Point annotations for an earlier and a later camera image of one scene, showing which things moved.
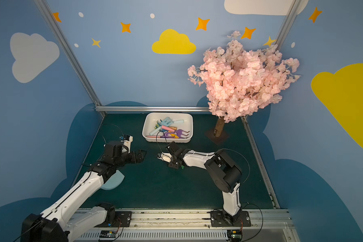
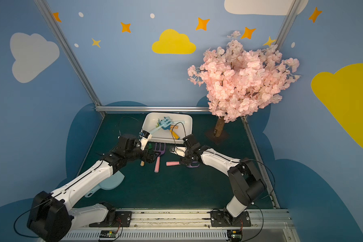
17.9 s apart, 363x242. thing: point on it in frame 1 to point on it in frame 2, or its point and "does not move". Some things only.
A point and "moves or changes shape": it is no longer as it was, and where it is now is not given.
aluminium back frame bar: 152,109 does not move
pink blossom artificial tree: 239,81 does not move
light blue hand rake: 168,121 does not move
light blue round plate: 114,181 does not move
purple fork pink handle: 180,132 moves or changes shape
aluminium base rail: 266,225 does not move
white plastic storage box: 166,127 does not move
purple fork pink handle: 167,135 to 162,152
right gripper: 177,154 to 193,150
